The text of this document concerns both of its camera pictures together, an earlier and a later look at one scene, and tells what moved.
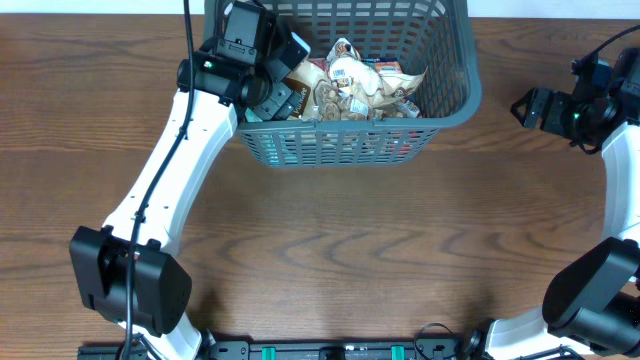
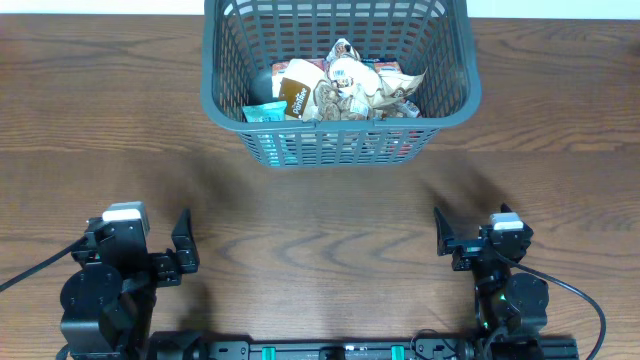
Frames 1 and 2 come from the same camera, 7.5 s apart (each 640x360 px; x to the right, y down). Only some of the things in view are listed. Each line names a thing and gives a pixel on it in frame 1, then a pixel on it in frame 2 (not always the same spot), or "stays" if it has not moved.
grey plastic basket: (431, 34) stays
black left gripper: (275, 103) -> (167, 262)
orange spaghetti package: (350, 144) stays
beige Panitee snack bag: (347, 69) stays
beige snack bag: (398, 107) stays
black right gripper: (552, 118) -> (468, 249)
